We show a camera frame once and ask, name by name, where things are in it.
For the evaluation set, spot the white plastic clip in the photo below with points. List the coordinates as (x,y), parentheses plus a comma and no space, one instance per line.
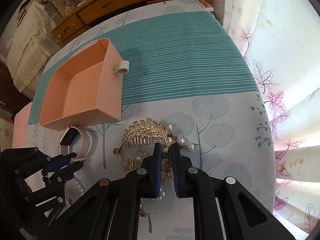
(121,68)

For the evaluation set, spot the pink strap smart watch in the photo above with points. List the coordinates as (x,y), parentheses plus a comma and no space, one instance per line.
(75,143)

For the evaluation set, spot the pink blanket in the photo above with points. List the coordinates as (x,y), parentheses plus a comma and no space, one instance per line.
(19,138)

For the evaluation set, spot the lace covered cabinet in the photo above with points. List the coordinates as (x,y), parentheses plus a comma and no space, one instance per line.
(30,43)

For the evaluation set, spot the floral white curtain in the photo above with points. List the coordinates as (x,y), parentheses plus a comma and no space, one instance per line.
(279,40)

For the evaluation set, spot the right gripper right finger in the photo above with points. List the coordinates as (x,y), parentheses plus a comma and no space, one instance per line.
(180,165)

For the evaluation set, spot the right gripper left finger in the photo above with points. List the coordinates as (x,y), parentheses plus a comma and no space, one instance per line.
(151,181)

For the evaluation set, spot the gold leaf hair comb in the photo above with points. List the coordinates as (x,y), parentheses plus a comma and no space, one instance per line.
(145,132)

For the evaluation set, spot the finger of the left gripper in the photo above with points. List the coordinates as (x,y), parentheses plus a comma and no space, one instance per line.
(66,173)
(59,162)

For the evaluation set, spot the pink plastic storage box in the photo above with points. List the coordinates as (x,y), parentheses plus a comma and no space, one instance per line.
(84,90)

